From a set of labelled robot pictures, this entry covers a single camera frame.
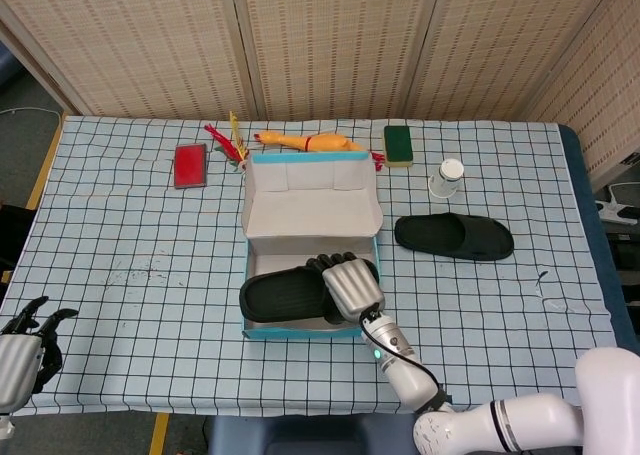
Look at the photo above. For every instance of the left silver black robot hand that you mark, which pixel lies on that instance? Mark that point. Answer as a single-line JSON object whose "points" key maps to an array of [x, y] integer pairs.
{"points": [[17, 365]]}

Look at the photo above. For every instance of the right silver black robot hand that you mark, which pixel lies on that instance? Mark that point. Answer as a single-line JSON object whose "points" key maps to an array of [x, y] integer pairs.
{"points": [[352, 290]]}

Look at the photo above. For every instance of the black slipper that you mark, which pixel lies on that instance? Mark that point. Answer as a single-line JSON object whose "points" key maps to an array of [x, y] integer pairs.
{"points": [[280, 295], [440, 235]]}

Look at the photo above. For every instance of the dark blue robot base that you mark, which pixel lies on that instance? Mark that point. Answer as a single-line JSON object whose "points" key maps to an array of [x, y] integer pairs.
{"points": [[310, 437]]}

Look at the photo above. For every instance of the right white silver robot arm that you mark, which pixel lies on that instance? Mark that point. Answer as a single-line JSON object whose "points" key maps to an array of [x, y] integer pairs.
{"points": [[525, 420]]}

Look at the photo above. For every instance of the blue cardboard shoe box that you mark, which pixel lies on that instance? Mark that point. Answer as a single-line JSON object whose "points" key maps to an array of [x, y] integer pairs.
{"points": [[310, 205]]}

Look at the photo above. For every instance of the black floor object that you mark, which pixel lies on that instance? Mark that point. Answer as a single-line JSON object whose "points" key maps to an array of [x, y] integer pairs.
{"points": [[12, 230]]}

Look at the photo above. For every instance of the white paper cup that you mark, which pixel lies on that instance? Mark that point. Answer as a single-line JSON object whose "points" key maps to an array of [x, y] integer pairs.
{"points": [[446, 180]]}

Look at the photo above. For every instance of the yellow rubber chicken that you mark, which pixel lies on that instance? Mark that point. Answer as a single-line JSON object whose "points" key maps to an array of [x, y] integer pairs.
{"points": [[325, 141]]}

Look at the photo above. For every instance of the green yellow sponge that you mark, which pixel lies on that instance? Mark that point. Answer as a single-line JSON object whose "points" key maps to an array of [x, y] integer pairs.
{"points": [[397, 142]]}

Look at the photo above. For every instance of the blue checkered tablecloth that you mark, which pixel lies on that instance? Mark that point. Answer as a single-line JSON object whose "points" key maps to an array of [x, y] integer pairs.
{"points": [[150, 255]]}

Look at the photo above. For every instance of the red ink pad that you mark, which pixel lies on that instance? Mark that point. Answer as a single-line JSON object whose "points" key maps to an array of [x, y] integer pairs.
{"points": [[190, 166]]}

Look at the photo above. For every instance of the woven folding screen panel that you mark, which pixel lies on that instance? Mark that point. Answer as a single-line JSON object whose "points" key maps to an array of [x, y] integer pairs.
{"points": [[125, 40], [600, 90], [500, 40], [335, 40]]}

